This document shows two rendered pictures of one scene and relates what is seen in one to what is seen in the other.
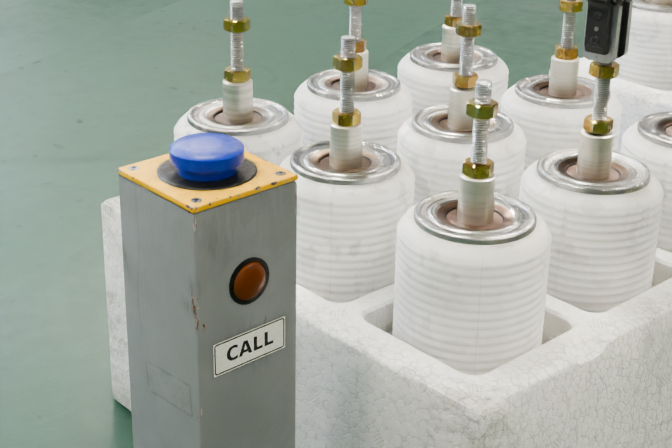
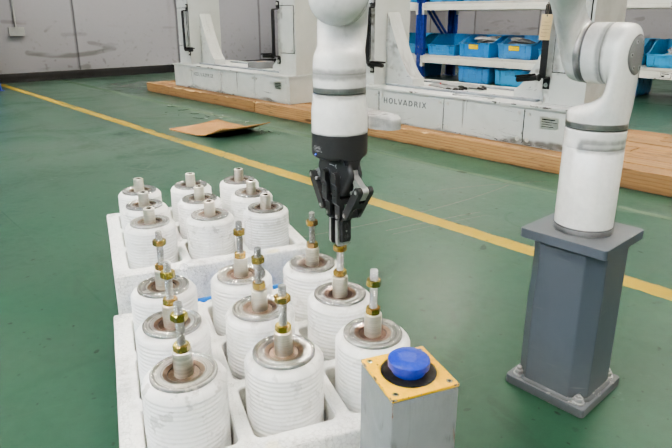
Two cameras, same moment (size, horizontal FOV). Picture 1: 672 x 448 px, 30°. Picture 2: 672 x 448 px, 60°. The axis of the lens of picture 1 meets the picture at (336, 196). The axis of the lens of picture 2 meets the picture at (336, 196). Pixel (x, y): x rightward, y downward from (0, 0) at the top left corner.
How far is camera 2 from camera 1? 0.75 m
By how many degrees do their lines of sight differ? 64
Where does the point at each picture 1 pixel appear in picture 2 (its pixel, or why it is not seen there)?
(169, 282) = (435, 435)
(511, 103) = (236, 290)
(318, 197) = (310, 372)
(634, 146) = (310, 278)
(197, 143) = (407, 359)
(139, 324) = not seen: outside the picture
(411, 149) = (264, 331)
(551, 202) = (354, 313)
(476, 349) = not seen: hidden behind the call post
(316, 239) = (311, 395)
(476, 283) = not seen: hidden behind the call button
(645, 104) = (181, 271)
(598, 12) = (346, 223)
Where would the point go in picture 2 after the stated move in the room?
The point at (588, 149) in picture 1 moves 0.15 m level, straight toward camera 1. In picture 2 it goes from (344, 284) to (441, 312)
